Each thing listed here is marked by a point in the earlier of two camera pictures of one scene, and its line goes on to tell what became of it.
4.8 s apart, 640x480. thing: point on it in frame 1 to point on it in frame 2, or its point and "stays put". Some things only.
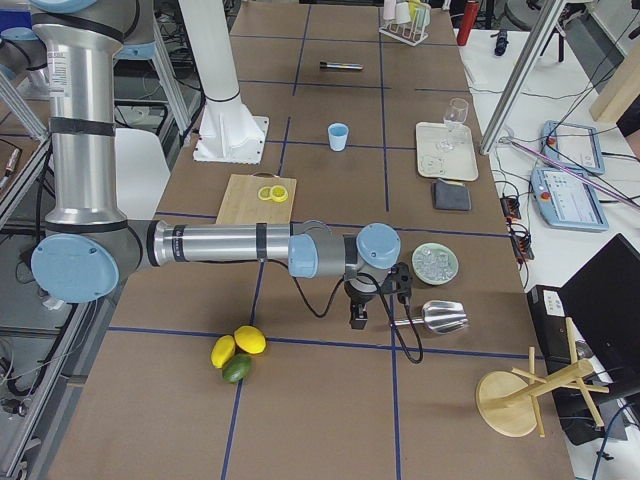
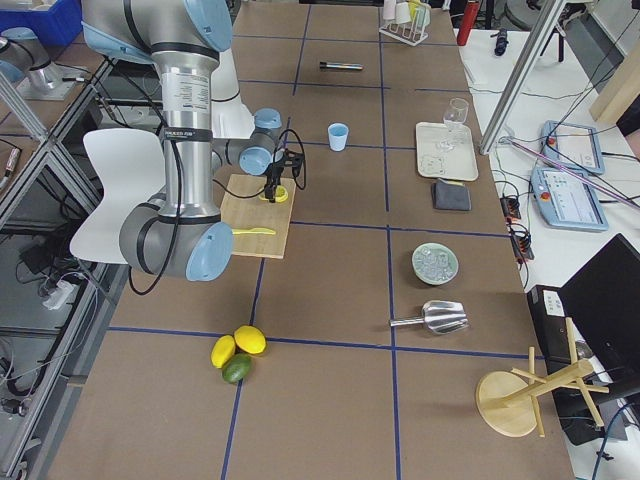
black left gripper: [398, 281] to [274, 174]
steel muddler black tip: [341, 65] stays put
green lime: [237, 368] stays put
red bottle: [471, 11] stays put
